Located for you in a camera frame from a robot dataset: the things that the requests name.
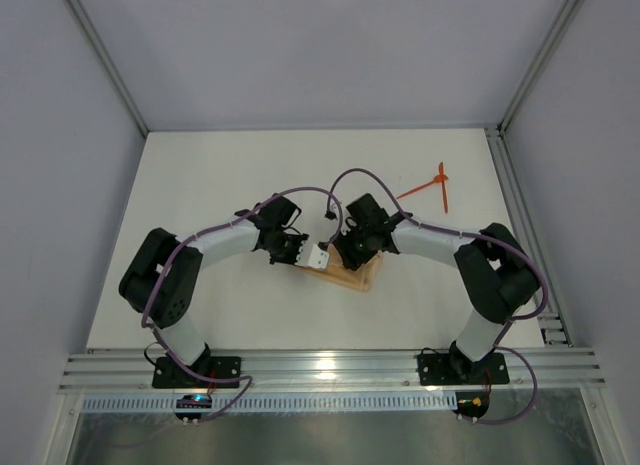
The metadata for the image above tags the peach cloth napkin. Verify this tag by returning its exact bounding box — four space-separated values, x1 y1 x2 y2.
301 246 383 292

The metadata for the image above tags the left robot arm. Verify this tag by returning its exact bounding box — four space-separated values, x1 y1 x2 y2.
118 197 308 388

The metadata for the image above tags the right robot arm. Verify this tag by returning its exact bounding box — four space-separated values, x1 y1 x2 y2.
333 194 547 383

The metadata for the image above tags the orange plastic fork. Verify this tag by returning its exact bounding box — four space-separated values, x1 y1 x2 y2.
396 175 440 200

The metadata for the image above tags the orange plastic knife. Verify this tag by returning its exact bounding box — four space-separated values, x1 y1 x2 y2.
438 162 449 214

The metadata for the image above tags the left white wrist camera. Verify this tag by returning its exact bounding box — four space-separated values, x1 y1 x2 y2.
298 243 330 270

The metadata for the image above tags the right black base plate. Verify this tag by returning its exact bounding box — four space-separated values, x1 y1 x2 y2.
416 348 510 386

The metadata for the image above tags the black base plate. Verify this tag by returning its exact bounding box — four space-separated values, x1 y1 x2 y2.
152 356 242 389
416 348 510 386

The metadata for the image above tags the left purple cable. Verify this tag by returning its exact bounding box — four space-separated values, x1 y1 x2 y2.
140 186 345 429

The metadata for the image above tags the purple cable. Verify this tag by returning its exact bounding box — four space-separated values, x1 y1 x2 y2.
140 186 345 429
324 168 550 427

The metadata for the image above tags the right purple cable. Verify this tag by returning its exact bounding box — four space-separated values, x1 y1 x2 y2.
324 168 550 427

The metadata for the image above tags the perforated cable tray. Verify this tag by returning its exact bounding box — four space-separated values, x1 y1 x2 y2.
81 390 457 414

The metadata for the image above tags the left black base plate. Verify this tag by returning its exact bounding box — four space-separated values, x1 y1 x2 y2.
152 356 242 389

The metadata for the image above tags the right side aluminium rail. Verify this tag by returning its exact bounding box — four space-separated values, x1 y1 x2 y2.
485 125 574 348

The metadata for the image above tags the aluminium rail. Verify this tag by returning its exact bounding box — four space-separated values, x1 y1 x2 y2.
485 125 574 348
59 347 606 393

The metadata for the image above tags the aluminium front rail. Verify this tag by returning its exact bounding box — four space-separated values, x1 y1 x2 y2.
59 347 606 393

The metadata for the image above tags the right frame post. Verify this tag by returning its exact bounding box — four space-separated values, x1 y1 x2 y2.
497 0 586 135

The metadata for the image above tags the frame post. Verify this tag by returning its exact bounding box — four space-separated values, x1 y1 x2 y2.
62 0 150 138
497 0 586 135

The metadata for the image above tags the left frame post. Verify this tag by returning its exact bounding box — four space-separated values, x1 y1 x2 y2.
62 0 150 138

